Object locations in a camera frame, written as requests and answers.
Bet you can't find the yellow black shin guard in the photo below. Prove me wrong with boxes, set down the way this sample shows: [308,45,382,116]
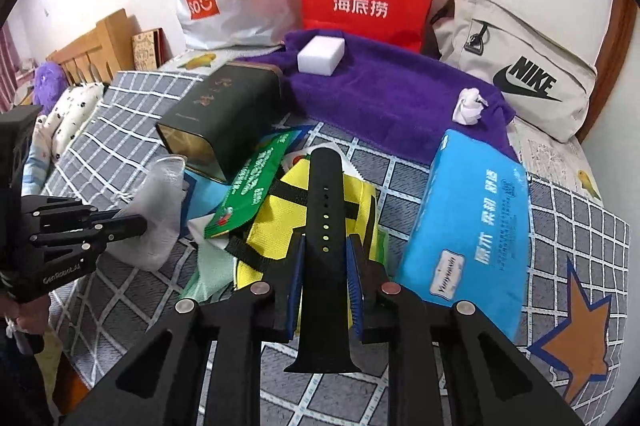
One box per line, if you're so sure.
[223,159,381,332]

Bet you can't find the wooden headboard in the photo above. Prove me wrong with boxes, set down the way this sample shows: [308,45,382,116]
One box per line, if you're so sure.
[47,9,134,85]

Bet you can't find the light green cloth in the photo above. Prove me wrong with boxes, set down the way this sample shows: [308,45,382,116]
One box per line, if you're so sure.
[181,235,235,303]

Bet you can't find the grey Nike bag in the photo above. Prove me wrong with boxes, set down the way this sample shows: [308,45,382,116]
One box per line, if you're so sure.
[431,0,598,142]

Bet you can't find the black watch strap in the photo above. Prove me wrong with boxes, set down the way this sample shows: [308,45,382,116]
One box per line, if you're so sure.
[283,145,369,375]

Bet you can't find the blue tissue pack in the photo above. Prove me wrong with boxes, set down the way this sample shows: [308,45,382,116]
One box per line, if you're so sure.
[395,129,529,338]

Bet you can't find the newspaper print pillow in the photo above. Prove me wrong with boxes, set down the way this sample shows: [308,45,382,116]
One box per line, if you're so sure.
[508,116,603,206]

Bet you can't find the white foam sponge block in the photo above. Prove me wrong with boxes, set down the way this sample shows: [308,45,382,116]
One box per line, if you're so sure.
[297,35,345,76]

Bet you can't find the left hand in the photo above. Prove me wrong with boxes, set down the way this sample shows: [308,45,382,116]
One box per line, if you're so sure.
[0,294,51,335]

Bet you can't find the purple plush toy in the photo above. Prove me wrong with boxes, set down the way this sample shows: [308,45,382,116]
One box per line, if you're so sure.
[32,61,68,114]

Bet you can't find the white spotted pillow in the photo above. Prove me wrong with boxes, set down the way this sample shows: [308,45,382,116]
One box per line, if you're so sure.
[32,82,105,162]

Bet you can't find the green fruit flyer packet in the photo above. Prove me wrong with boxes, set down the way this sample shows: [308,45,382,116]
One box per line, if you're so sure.
[203,129,299,239]

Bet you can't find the purple fleece towel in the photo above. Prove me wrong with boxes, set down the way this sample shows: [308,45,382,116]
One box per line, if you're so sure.
[244,30,518,164]

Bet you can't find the white mesh drawstring bag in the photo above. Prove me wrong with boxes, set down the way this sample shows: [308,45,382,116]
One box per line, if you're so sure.
[106,155,186,271]

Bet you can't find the striped red curtain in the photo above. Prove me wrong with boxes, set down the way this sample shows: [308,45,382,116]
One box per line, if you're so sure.
[0,23,20,112]

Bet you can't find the dark green tea tin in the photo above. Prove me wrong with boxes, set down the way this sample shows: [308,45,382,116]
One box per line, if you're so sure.
[156,61,283,183]

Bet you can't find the white tissue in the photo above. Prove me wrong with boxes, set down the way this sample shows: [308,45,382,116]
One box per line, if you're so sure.
[451,88,488,126]

